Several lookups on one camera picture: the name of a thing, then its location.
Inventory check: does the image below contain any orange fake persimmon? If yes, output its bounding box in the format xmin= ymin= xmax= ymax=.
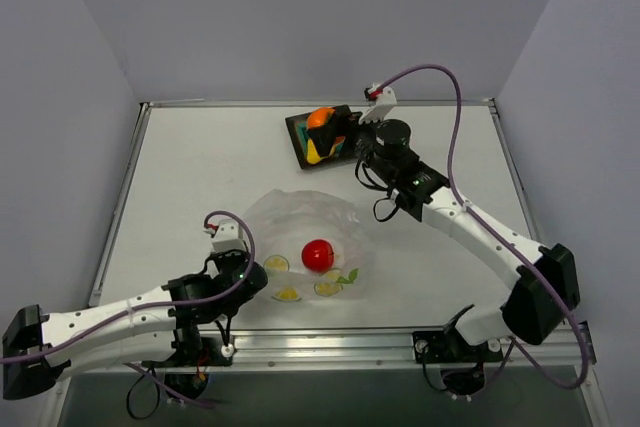
xmin=306 ymin=107 xmax=335 ymax=130

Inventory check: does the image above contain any clear printed plastic bag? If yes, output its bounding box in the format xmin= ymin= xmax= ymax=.
xmin=243 ymin=190 xmax=375 ymax=303

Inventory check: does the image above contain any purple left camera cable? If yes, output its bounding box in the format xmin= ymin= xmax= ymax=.
xmin=0 ymin=210 xmax=257 ymax=408

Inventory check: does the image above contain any aluminium table front rail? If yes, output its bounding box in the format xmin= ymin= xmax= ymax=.
xmin=74 ymin=324 xmax=596 ymax=373

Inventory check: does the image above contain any square green black plate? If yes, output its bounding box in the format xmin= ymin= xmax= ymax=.
xmin=285 ymin=105 xmax=362 ymax=170

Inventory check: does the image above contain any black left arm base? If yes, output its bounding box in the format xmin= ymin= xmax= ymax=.
xmin=161 ymin=321 xmax=234 ymax=399

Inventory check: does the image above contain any yellow fake pear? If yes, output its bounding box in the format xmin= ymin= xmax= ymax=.
xmin=306 ymin=139 xmax=323 ymax=165

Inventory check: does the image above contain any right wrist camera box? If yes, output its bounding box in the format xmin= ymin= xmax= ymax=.
xmin=359 ymin=84 xmax=398 ymax=124

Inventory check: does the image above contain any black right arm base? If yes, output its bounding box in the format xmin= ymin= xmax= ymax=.
xmin=412 ymin=304 xmax=505 ymax=402

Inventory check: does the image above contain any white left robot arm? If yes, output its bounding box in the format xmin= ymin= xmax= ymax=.
xmin=1 ymin=250 xmax=268 ymax=400

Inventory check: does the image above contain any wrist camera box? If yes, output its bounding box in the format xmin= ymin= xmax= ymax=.
xmin=204 ymin=219 xmax=248 ymax=253
xmin=359 ymin=84 xmax=398 ymax=124

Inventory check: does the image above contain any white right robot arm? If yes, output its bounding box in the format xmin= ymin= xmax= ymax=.
xmin=306 ymin=106 xmax=580 ymax=360

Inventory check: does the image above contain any bright red fake apple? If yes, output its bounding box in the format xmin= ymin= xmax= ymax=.
xmin=301 ymin=239 xmax=334 ymax=274

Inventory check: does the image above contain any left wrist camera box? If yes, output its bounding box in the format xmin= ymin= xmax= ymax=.
xmin=204 ymin=219 xmax=248 ymax=253

